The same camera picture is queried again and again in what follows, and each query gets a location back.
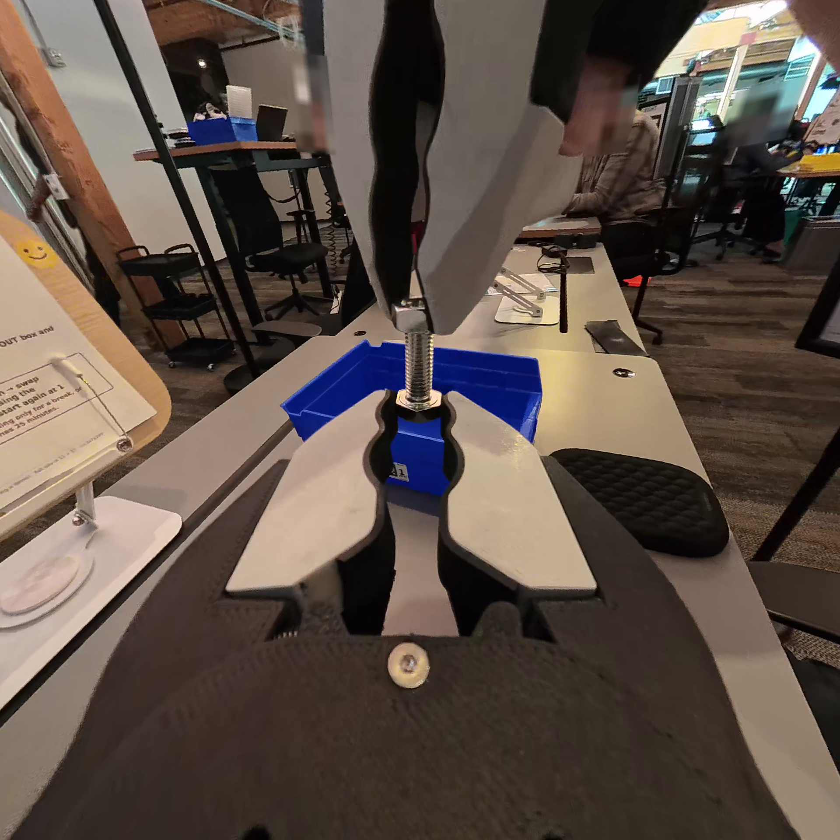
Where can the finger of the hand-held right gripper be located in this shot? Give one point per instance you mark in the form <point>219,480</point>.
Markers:
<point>499,164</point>
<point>351,98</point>

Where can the yellow smiley sticker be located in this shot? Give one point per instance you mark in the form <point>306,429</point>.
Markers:
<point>36,253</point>

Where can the wooden standing desk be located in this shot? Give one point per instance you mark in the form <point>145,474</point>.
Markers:
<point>216,154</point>

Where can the black wrist rest pad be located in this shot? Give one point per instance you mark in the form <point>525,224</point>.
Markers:
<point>643,499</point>

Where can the silver hex nut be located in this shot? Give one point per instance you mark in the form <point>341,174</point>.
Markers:
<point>410,316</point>

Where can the small blue storage bin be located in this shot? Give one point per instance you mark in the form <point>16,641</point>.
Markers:
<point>220,131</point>

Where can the silver hex bolt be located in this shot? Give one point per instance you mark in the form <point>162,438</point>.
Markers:
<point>420,367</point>

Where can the black office chair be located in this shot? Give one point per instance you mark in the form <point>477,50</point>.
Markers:
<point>649,256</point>
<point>358,289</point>
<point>289,256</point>

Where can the short black post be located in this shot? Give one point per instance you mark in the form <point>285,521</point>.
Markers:
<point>563,295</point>

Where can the black utility cart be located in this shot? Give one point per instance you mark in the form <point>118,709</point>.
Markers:
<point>177,308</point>

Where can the white folding stand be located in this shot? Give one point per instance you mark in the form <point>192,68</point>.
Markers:
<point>525,308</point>

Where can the person's right hand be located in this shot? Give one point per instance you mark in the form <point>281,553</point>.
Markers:
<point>600,105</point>

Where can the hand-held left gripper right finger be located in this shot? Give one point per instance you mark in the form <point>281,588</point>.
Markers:
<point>518,518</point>

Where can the black floor lamp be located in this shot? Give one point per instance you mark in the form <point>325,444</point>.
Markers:
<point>177,197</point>

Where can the wooden support post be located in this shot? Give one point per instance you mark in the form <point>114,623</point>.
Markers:
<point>59,164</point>

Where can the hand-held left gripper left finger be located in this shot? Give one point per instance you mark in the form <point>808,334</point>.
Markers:
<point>315,499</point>

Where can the yellow storage bin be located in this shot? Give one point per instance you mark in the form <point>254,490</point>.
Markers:
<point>817,163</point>

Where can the blue plastic bin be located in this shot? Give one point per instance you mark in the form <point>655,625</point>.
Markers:
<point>479,387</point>

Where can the white board stand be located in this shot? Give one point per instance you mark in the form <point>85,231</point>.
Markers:
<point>118,544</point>

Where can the instruction sheet on stand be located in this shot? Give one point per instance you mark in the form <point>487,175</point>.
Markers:
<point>85,289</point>

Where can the black flat plate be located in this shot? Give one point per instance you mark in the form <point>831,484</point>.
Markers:
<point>613,338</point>

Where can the black easel frame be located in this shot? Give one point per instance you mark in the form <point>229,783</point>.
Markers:
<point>797,495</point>

